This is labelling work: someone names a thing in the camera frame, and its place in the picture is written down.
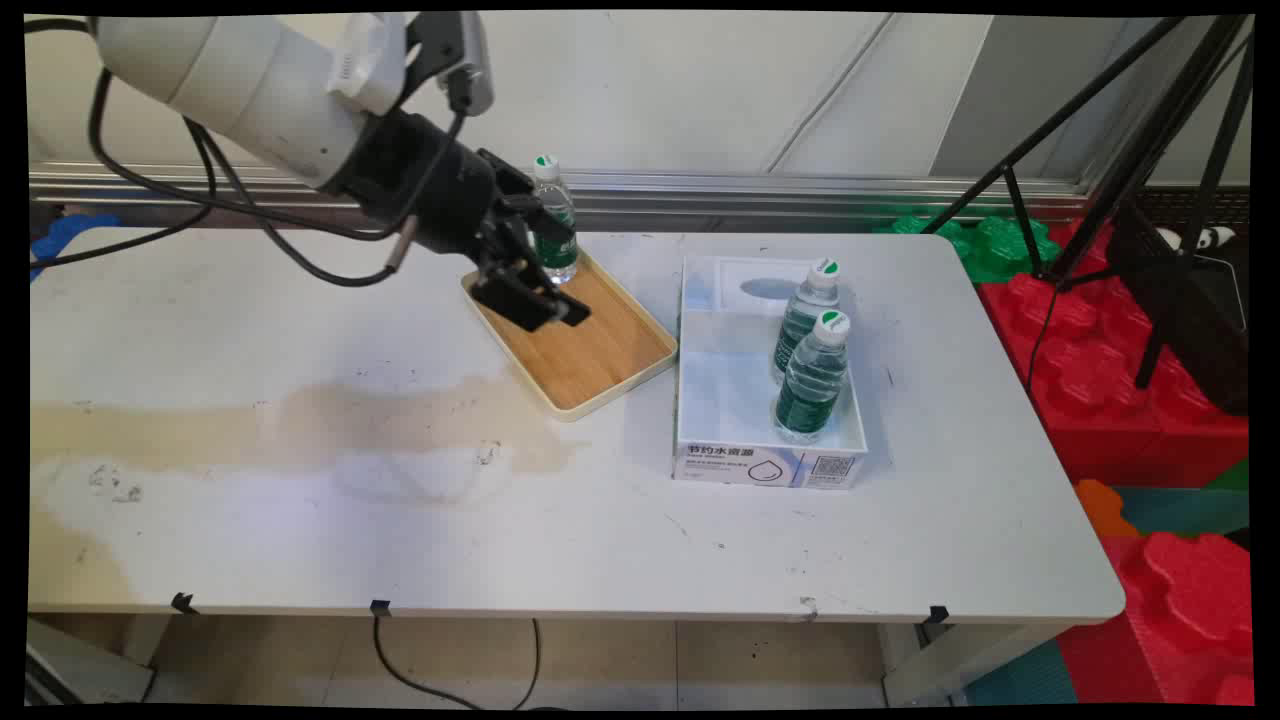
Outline panda plush toy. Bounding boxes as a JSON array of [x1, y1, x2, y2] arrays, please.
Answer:
[[1155, 225, 1241, 257]]

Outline aluminium wall rail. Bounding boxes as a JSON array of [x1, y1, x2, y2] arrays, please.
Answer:
[[30, 163, 1091, 233]]

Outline teal foam floor mat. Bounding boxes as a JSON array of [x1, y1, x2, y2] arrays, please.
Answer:
[[963, 638, 1079, 707]]

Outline white cardboard box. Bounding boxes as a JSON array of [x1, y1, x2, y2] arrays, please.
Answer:
[[672, 254, 869, 491]]

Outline black camera cable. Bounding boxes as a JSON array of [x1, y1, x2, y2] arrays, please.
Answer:
[[88, 65, 473, 243]]

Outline black cable under table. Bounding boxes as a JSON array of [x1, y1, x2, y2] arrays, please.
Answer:
[[372, 614, 543, 711]]

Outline white table leg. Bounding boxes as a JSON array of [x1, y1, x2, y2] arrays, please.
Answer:
[[880, 620, 1063, 707], [27, 614, 173, 707]]

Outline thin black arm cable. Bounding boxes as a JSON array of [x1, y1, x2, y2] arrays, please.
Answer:
[[30, 125, 219, 271]]

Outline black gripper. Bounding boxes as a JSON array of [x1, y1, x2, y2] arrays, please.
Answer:
[[328, 110, 592, 334]]

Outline bamboo tray with cream rim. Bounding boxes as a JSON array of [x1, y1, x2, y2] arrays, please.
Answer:
[[460, 248, 679, 422]]

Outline black cable with silver plug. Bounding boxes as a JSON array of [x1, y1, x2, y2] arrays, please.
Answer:
[[183, 118, 419, 289]]

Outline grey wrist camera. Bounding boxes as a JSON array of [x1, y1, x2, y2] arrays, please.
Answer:
[[405, 12, 497, 117]]

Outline black tripod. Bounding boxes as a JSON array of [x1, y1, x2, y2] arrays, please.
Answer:
[[920, 14, 1257, 391]]

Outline orange foam piece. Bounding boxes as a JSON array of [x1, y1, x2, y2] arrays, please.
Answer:
[[1074, 479, 1141, 538]]

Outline green label water bottle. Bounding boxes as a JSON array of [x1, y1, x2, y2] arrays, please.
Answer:
[[772, 309, 853, 446], [528, 153, 582, 286], [768, 258, 843, 386]]

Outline green foam blocks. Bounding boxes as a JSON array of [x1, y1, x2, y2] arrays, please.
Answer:
[[875, 214, 1063, 284]]

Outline large red foam block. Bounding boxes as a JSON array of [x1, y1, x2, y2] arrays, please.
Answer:
[[978, 220, 1251, 491]]

